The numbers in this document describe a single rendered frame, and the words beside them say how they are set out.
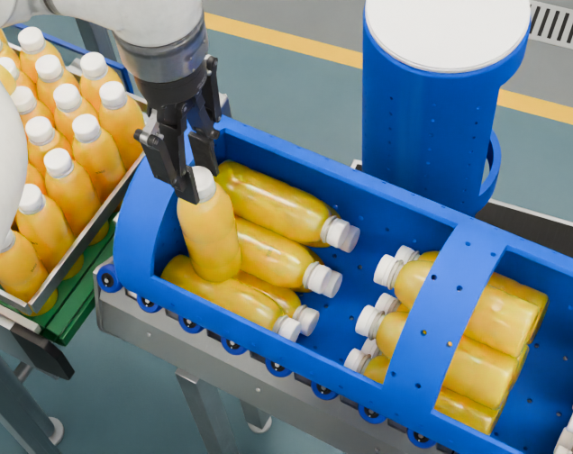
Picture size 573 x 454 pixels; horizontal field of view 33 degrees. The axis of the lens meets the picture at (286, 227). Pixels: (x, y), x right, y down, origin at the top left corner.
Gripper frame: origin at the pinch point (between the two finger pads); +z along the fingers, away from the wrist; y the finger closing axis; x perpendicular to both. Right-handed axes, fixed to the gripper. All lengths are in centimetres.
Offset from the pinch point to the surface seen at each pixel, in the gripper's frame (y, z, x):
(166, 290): -8.4, 18.8, 2.3
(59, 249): -5.1, 32.4, 26.7
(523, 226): 84, 116, -27
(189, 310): -8.8, 20.8, -1.3
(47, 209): -3.2, 24.3, 27.8
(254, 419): 10, 122, 10
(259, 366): -5.6, 38.1, -8.6
